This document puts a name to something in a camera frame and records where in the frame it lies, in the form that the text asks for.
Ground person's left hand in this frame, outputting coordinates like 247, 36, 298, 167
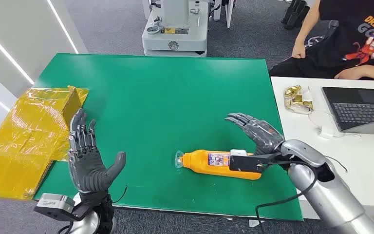
334, 66, 368, 80

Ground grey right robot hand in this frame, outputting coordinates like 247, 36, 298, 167
224, 113, 285, 156

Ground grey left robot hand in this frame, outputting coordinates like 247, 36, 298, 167
67, 108, 127, 195

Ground person's right hand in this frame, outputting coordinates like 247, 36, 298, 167
291, 38, 307, 59

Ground orange bottle with clear cap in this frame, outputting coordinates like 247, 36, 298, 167
174, 149, 262, 181

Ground person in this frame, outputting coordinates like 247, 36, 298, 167
269, 0, 374, 85

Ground black chair base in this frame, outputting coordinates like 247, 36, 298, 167
281, 0, 311, 30

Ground grey laptop with black keyboard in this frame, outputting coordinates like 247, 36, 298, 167
321, 86, 374, 136

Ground crumpled gold foil wrapper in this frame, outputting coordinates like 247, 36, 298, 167
283, 85, 315, 115

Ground white charger adapter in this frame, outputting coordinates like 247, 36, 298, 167
318, 126, 336, 140

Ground yellow film wrapped cardboard box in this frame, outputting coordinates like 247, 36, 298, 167
0, 85, 90, 200

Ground white furniture legs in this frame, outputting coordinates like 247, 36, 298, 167
212, 0, 236, 28

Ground green table mat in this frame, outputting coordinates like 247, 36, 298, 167
33, 53, 304, 222

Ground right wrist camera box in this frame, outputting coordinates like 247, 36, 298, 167
229, 149, 281, 174

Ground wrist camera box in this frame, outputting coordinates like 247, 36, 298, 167
34, 193, 78, 222
229, 149, 281, 174

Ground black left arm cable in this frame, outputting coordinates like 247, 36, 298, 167
111, 185, 128, 204

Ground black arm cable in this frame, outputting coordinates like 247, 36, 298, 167
255, 159, 318, 234
111, 185, 128, 204

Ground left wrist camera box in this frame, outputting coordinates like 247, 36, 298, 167
34, 193, 78, 222

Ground thin white cable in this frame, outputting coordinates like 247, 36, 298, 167
308, 110, 362, 139

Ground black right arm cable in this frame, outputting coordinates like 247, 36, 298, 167
255, 159, 318, 234

